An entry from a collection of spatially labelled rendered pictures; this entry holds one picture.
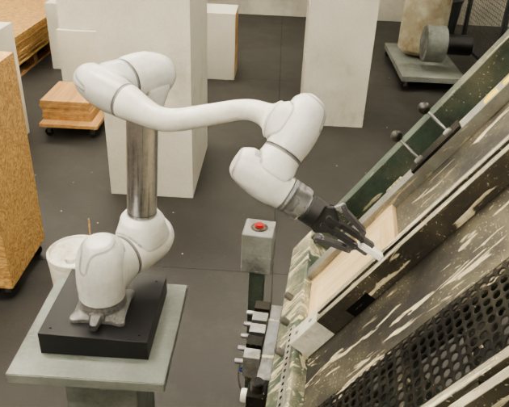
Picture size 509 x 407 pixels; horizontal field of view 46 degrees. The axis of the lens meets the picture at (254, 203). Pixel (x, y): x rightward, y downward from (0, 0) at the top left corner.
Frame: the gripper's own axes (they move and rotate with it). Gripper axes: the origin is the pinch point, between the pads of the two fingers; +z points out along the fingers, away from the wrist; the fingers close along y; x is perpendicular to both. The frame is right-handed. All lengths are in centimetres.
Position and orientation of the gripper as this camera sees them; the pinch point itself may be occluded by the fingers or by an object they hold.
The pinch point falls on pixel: (370, 249)
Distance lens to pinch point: 154.3
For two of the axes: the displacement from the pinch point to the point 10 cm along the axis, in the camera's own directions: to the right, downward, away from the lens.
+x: 1.1, -3.9, 9.2
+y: 5.5, -7.4, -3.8
